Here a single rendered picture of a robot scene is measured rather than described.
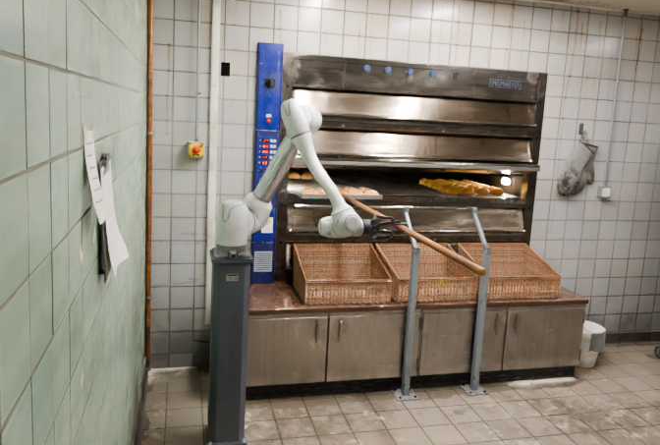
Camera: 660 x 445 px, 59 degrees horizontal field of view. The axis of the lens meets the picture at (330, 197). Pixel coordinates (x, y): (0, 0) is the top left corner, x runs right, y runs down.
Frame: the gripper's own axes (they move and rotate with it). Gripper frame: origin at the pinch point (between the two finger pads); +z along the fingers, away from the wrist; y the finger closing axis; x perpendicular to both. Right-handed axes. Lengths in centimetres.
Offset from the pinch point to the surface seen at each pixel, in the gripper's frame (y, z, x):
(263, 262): 48, -48, -113
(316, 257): 44, -12, -109
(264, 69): -78, -53, -113
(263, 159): -21, -51, -113
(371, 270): 51, 25, -103
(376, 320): 71, 15, -60
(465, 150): -33, 93, -112
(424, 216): 16, 67, -114
